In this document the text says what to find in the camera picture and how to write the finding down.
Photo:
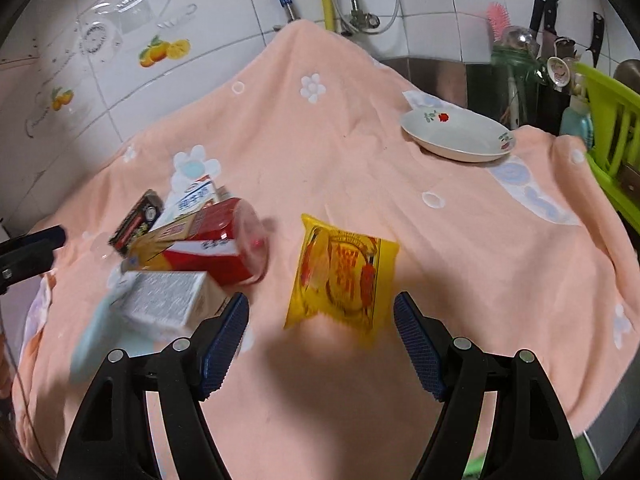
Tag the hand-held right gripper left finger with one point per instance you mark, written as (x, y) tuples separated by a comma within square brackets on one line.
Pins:
[(225, 340)]

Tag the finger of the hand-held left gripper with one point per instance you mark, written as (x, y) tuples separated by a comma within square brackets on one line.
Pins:
[(50, 234)]

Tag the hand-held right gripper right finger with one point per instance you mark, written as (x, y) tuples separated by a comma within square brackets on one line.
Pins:
[(417, 345)]

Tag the white blue milk carton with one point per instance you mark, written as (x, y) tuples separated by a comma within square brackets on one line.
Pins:
[(160, 300)]

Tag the small black box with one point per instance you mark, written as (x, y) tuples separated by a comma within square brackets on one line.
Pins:
[(137, 220)]

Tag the red snack cup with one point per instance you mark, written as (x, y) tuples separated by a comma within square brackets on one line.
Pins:
[(215, 240)]

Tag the yellow snack packet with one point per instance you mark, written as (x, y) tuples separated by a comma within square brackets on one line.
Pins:
[(340, 275)]

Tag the small white drink carton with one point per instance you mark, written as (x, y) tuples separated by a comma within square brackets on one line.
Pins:
[(192, 197)]

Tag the green perforated plastic basket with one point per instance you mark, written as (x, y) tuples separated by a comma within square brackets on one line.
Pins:
[(586, 460)]

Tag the white lilac cloth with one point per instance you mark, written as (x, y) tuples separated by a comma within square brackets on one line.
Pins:
[(37, 310)]

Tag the peach flower print blanket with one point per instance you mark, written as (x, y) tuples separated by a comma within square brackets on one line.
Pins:
[(350, 185)]

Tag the white flower print plate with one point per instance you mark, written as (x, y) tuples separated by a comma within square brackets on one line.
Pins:
[(455, 135)]

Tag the light blue soap bottle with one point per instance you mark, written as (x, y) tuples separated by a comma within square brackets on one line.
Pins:
[(575, 120)]

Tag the green utensil holder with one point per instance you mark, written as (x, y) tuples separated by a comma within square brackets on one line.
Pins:
[(520, 90)]

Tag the green plastic dish rack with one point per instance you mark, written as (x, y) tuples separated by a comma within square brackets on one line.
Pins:
[(615, 110)]

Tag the ceramic spoon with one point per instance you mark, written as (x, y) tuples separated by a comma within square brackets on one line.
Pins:
[(557, 70)]

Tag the steel ladle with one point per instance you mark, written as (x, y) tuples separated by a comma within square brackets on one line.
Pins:
[(520, 37)]

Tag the steel water valve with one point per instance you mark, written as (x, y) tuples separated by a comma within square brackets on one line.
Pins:
[(362, 21)]

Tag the pink brush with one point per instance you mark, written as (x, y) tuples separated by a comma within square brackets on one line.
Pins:
[(498, 20)]

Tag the steel bowl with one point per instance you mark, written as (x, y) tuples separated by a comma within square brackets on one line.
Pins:
[(630, 72)]

